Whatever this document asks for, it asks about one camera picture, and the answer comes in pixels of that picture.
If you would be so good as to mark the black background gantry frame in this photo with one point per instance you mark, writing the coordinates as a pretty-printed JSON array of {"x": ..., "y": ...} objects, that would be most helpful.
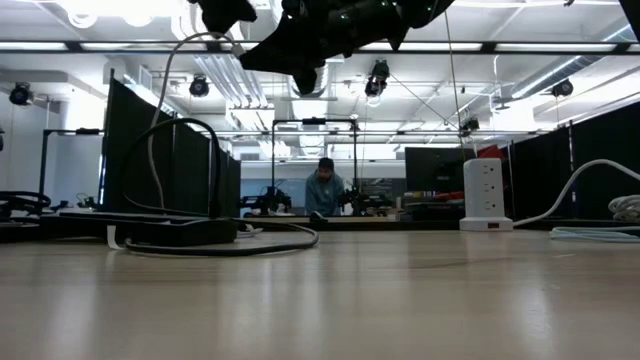
[
  {"x": 44, "y": 165},
  {"x": 273, "y": 165}
]

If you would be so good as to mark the small black table camera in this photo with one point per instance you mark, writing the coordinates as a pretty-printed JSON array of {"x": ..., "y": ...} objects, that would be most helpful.
[{"x": 318, "y": 217}]

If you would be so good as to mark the white tower power strip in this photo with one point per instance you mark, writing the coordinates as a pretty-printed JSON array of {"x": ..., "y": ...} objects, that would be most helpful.
[{"x": 484, "y": 195}]

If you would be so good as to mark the black ceiling spotlight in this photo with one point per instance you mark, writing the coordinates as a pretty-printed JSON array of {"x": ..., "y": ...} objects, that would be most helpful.
[
  {"x": 21, "y": 95},
  {"x": 563, "y": 89},
  {"x": 377, "y": 80},
  {"x": 199, "y": 87}
]

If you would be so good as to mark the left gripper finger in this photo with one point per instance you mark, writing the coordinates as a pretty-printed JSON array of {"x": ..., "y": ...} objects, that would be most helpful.
[{"x": 222, "y": 15}]

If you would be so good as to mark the person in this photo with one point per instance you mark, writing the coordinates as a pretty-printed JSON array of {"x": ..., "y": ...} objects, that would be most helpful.
[{"x": 324, "y": 195}]

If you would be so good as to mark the red cabinet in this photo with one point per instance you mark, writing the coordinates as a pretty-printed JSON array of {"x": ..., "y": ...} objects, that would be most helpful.
[{"x": 492, "y": 152}]

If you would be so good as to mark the black power strip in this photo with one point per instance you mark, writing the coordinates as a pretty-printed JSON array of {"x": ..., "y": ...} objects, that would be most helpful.
[{"x": 190, "y": 231}]

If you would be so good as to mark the overhead light bar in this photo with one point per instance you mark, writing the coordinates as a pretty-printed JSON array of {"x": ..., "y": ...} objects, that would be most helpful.
[{"x": 550, "y": 47}]

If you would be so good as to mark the black monitor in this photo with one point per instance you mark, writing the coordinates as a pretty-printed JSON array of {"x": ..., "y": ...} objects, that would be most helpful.
[{"x": 435, "y": 170}]

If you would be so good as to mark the silver ventilation duct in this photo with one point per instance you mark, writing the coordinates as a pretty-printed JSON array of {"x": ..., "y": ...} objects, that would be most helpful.
[{"x": 330, "y": 80}]

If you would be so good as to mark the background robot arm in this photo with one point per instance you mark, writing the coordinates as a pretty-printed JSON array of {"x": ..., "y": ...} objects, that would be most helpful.
[
  {"x": 365, "y": 201},
  {"x": 270, "y": 202}
]

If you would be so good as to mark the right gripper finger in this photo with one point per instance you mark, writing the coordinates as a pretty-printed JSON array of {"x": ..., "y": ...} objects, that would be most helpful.
[{"x": 285, "y": 55}]

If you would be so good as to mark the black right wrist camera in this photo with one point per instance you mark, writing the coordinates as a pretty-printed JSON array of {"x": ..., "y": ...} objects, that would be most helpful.
[{"x": 305, "y": 80}]

